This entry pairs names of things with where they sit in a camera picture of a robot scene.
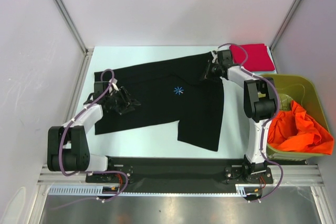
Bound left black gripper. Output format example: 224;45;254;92
106;87;140;115

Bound black t shirt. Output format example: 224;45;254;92
94;52;224;152

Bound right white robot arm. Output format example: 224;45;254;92
201;49;279;183

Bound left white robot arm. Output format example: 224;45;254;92
47;81;141;182

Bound folded red t shirt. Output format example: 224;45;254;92
229;44;275;72

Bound olive green plastic basket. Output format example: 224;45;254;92
263;74;329;161

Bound orange t shirt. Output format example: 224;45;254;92
267;100;335;155

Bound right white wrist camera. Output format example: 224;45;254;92
211;49;218;64

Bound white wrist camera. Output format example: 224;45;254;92
211;49;218;64
109;79;119;95

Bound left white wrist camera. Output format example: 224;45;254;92
109;79;119;95

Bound left aluminium corner post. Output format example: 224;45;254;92
38;0;90;56

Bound aluminium corner post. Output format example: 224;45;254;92
269;0;318;51
38;0;90;56

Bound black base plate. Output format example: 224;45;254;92
52;155;275;195

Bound slotted cable duct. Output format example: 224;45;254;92
48;185;261;198

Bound right aluminium corner post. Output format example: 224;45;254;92
269;0;318;51

